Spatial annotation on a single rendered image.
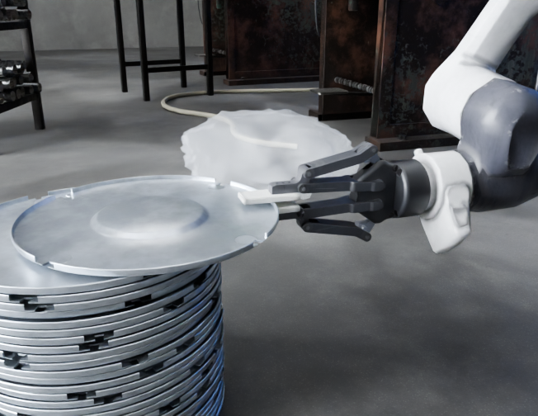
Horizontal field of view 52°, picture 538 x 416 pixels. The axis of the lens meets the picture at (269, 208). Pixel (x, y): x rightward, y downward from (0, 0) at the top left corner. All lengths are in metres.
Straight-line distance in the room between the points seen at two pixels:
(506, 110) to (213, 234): 0.38
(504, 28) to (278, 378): 0.55
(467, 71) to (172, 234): 0.45
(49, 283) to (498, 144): 0.53
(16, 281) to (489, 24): 0.65
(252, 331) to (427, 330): 0.26
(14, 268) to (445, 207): 0.49
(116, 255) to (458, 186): 0.42
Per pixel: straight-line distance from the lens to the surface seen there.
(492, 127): 0.73
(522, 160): 0.76
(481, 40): 0.82
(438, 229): 0.74
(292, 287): 0.97
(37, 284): 0.54
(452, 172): 0.73
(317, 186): 0.67
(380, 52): 1.92
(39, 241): 0.61
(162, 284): 0.53
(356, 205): 0.69
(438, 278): 1.04
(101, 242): 0.59
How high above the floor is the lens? 0.46
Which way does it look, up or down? 20 degrees down
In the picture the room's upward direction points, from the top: straight up
